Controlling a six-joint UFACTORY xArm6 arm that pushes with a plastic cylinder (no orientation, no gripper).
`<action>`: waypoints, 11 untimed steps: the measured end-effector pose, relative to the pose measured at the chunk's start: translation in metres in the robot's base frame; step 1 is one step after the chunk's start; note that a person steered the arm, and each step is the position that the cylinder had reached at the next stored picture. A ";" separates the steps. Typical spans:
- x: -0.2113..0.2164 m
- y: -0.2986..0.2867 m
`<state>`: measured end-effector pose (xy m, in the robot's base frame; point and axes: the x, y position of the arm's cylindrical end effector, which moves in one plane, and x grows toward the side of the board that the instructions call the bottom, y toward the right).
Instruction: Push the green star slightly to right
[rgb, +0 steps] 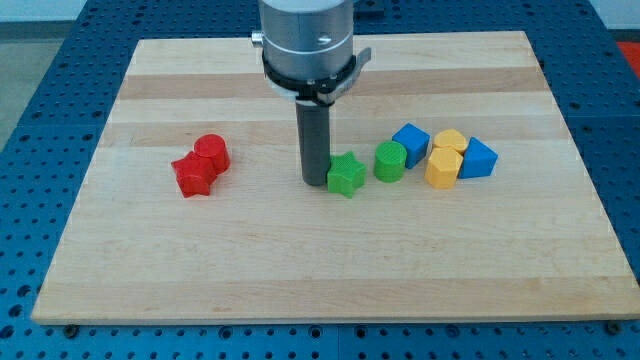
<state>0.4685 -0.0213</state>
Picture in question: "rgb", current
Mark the green star block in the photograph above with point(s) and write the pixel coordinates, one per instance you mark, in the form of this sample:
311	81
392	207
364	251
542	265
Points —
346	174

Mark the blue triangle block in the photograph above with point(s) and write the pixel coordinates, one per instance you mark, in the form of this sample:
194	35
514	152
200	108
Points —
479	160

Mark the blue cube block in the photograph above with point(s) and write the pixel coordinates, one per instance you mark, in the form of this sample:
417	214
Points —
415	141

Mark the black clamp ring mount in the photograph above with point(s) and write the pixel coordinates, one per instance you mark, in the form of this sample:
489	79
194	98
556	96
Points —
320	92

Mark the yellow hexagon block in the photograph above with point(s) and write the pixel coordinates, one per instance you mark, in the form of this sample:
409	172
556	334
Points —
443	166

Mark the green cylinder block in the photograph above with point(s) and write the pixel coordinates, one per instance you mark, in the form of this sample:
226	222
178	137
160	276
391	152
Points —
390	158

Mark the wooden board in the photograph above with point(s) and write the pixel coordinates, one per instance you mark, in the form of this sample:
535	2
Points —
531	242

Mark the red star block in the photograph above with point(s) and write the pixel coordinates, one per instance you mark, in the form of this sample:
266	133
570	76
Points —
194	174

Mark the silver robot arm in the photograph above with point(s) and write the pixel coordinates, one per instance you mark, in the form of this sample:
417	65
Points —
308	57

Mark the red cylinder block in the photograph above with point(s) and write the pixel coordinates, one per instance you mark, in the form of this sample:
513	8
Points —
214	148

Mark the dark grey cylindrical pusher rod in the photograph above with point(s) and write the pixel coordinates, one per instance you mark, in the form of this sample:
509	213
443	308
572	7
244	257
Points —
314	142

